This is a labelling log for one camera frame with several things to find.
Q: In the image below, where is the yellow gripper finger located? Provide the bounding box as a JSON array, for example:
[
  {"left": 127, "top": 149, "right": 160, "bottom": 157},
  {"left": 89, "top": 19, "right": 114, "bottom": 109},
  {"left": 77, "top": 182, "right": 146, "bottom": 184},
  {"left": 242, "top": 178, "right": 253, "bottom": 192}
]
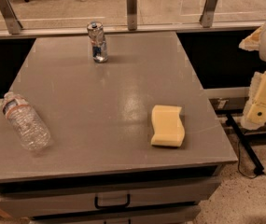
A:
[
  {"left": 239, "top": 27, "right": 262, "bottom": 51},
  {"left": 241, "top": 71, "right": 266, "bottom": 130}
]

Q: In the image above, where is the silver blue redbull can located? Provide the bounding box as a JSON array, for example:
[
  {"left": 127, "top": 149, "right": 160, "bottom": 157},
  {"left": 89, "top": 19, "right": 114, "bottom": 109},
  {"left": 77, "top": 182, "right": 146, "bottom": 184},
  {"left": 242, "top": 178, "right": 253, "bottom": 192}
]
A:
[{"left": 87, "top": 21, "right": 108, "bottom": 63}]

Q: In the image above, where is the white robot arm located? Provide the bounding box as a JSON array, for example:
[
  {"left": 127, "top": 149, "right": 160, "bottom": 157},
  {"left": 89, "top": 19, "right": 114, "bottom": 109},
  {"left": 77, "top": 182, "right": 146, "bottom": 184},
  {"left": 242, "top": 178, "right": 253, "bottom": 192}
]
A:
[{"left": 239, "top": 22, "right": 266, "bottom": 130}]

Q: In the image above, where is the yellow sponge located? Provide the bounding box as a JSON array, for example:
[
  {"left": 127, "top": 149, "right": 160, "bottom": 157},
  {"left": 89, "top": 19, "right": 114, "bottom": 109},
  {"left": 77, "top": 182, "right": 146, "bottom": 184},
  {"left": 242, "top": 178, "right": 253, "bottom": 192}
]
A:
[{"left": 151, "top": 105, "right": 185, "bottom": 147}]

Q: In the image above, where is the black metal stand leg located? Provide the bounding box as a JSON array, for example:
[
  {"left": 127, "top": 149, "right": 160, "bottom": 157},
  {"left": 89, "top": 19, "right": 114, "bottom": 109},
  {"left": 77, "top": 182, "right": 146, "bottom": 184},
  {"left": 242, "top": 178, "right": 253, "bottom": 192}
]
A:
[{"left": 226, "top": 113, "right": 264, "bottom": 175}]

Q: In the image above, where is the grey lower drawer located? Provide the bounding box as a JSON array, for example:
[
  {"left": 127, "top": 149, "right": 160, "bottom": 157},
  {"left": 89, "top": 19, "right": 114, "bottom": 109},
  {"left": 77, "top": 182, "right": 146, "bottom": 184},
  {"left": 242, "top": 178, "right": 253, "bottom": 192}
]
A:
[{"left": 29, "top": 205, "right": 201, "bottom": 224}]

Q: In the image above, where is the grey drawer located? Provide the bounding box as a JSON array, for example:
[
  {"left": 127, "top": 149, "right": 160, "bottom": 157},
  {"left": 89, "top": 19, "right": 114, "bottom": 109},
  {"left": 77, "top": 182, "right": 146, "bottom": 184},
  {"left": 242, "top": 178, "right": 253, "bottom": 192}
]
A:
[
  {"left": 0, "top": 176, "right": 220, "bottom": 217},
  {"left": 29, "top": 205, "right": 201, "bottom": 224}
]

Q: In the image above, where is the clear plastic water bottle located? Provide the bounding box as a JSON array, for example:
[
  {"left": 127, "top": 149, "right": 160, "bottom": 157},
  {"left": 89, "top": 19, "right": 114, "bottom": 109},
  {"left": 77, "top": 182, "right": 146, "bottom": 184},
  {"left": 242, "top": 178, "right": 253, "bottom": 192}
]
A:
[{"left": 2, "top": 91, "right": 50, "bottom": 151}]

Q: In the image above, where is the grey upper drawer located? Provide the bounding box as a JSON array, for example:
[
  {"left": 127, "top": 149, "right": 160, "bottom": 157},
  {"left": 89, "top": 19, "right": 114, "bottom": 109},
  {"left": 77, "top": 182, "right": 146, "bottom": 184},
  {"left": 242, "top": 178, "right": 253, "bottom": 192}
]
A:
[{"left": 0, "top": 176, "right": 220, "bottom": 217}]

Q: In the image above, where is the right metal bracket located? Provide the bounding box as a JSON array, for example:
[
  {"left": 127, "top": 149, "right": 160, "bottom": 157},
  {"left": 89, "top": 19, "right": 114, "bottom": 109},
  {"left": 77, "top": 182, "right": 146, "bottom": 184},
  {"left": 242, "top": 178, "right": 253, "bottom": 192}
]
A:
[{"left": 200, "top": 0, "right": 218, "bottom": 28}]

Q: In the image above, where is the metal bracket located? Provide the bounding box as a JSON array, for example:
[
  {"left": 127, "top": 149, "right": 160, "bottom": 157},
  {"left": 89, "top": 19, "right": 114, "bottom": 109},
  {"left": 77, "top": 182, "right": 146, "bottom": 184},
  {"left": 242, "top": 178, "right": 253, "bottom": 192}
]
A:
[
  {"left": 126, "top": 0, "right": 137, "bottom": 31},
  {"left": 0, "top": 0, "right": 22, "bottom": 35},
  {"left": 200, "top": 0, "right": 218, "bottom": 28}
]

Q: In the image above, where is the black floor cable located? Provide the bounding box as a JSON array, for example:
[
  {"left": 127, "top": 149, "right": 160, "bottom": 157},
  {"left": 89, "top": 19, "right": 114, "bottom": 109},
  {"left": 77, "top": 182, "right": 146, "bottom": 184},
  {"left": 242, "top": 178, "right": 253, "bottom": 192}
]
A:
[{"left": 236, "top": 138, "right": 266, "bottom": 191}]

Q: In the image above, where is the middle metal bracket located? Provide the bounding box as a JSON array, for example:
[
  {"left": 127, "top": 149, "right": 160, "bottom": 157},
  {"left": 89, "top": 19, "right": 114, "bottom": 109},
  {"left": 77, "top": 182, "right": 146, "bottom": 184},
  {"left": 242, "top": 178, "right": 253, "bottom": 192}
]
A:
[{"left": 126, "top": 0, "right": 137, "bottom": 31}]

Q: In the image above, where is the black drawer handle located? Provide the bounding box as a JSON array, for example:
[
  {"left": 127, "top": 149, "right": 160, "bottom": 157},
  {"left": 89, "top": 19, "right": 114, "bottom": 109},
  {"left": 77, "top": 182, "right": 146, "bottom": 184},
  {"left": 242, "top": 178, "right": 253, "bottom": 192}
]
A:
[{"left": 94, "top": 194, "right": 131, "bottom": 210}]

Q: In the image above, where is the left metal bracket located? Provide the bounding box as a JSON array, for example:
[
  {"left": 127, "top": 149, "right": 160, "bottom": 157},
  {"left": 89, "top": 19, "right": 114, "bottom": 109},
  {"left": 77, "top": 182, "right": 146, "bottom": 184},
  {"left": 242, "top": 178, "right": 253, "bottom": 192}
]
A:
[{"left": 0, "top": 0, "right": 22, "bottom": 35}]

